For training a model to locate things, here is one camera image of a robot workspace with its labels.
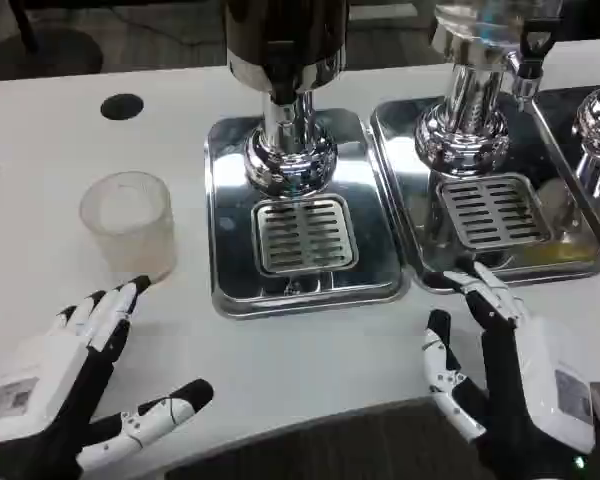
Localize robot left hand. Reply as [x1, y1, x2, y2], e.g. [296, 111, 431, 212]
[0, 274, 215, 480]

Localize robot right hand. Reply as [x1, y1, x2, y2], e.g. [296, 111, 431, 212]
[422, 260, 597, 480]

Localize clear ribbed glass cup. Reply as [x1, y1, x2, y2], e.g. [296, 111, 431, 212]
[78, 170, 177, 284]

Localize steel slotted drip grid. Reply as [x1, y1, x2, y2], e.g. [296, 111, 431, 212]
[437, 172, 556, 251]
[250, 193, 360, 276]

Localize steel drip tray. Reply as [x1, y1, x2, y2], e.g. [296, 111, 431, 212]
[203, 115, 412, 320]
[529, 87, 600, 276]
[369, 97, 600, 291]

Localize black round counter grommet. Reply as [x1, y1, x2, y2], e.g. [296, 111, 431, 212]
[99, 93, 145, 122]

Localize clear tank drink dispenser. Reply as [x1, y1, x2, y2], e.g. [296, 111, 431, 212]
[413, 0, 564, 177]

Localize black chair base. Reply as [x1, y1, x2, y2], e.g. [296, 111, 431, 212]
[0, 0, 105, 81]

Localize dark tank drink dispenser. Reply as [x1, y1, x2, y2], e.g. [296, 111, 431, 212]
[223, 0, 350, 196]

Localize black handled dispenser tap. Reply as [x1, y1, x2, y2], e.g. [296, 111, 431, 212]
[509, 17, 556, 99]

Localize thin floor cable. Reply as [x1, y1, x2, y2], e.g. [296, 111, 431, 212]
[104, 0, 226, 50]

